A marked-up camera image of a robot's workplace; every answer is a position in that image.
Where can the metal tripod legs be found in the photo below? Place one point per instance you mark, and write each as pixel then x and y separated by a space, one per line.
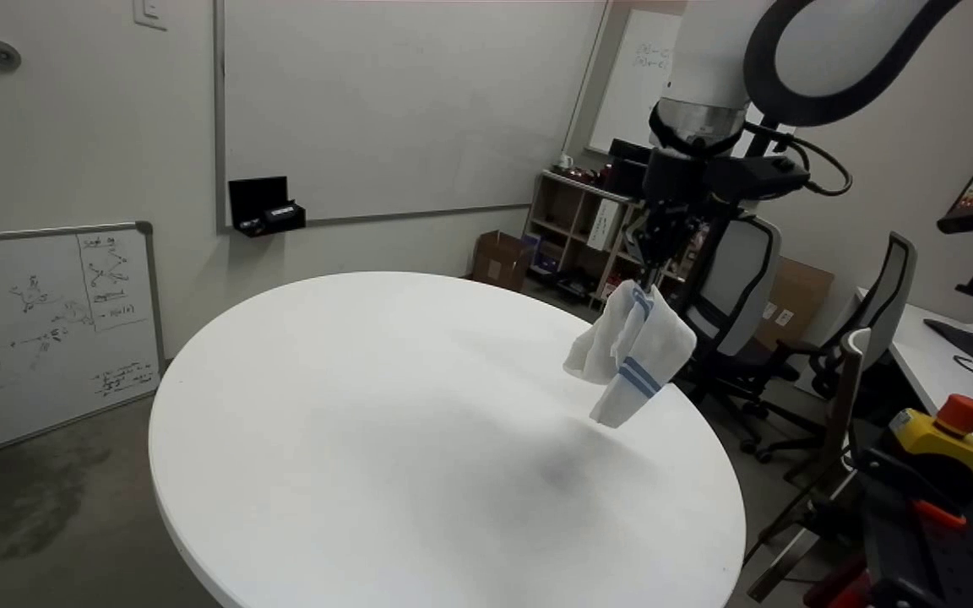
pixel 818 494

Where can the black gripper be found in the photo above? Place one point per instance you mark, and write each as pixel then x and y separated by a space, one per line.
pixel 676 190

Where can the wooden cubby shelf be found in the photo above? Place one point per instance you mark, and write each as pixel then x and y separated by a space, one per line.
pixel 560 231

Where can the yellow emergency stop button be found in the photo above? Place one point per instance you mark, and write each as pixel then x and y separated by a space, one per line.
pixel 944 442

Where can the grey mesh office chair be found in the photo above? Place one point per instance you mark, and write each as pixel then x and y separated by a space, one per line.
pixel 741 282

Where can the black whiteboard eraser holder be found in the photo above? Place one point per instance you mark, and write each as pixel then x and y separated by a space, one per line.
pixel 264 204

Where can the round grey wall sensor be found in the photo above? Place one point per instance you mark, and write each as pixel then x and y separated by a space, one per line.
pixel 1 56

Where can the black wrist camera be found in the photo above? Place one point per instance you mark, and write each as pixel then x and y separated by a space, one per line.
pixel 766 177

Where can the black office chair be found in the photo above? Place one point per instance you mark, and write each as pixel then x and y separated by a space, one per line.
pixel 887 299

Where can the white desk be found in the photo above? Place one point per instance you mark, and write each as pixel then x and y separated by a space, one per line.
pixel 944 382

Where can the small whiteboard with writing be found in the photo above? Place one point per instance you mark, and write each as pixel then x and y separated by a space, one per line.
pixel 36 327

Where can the brown cardboard box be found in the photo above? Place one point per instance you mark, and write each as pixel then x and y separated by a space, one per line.
pixel 497 257

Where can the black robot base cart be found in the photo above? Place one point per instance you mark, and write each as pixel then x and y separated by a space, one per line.
pixel 946 559

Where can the white cloth with blue stripes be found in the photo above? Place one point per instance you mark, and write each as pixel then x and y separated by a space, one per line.
pixel 634 343

